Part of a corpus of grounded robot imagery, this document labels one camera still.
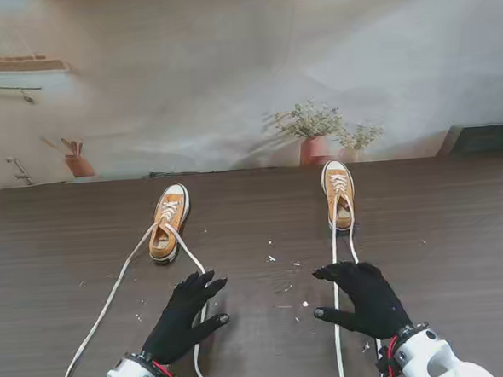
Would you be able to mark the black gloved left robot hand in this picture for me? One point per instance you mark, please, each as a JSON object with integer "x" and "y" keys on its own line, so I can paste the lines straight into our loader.
{"x": 174, "y": 325}

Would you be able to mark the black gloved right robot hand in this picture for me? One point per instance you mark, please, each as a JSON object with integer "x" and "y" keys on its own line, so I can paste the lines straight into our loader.
{"x": 369, "y": 301}

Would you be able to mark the printed kitchen backdrop cloth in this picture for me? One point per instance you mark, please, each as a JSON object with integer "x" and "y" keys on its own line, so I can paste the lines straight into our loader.
{"x": 227, "y": 70}

